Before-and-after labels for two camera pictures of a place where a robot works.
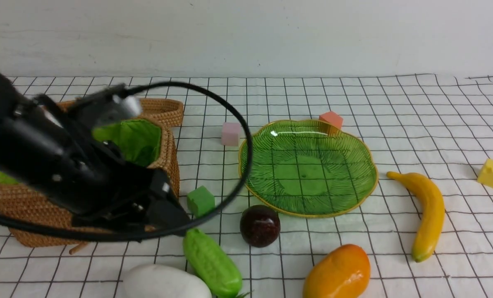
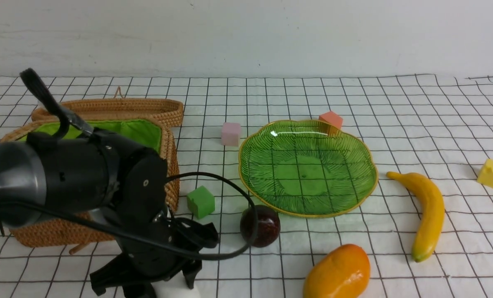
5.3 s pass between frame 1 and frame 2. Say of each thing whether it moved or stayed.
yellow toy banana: stayed
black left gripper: moved
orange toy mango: stayed
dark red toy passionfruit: stayed
